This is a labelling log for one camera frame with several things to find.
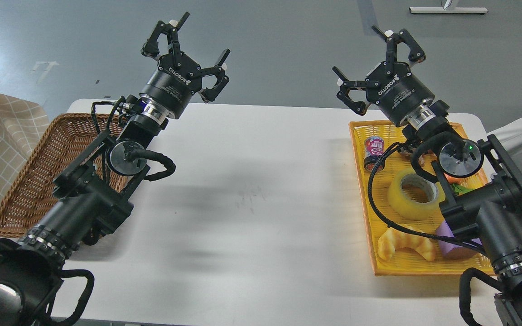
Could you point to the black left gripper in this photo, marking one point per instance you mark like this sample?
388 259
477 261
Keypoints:
175 83

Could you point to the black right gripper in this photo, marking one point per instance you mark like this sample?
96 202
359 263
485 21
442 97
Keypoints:
399 95

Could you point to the yellow tape roll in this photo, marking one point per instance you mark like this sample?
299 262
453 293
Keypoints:
413 197

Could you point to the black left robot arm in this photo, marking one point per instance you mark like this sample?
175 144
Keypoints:
93 191

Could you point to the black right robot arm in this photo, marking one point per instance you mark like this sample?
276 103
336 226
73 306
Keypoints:
482 184

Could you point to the small pink drink can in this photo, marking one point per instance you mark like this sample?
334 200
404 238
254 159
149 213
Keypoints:
373 149

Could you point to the white stand base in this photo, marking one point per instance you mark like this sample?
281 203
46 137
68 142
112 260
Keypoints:
448 10

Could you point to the toy carrot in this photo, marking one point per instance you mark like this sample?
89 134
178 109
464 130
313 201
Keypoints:
452 180

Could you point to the yellow plastic basket tray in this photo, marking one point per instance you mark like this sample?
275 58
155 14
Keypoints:
405 262

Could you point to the toy croissant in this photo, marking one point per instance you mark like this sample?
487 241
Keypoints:
393 239

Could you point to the purple foam block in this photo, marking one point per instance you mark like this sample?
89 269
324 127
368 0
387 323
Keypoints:
451 251

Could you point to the brown wicker basket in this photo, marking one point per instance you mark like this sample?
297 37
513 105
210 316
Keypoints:
30 196

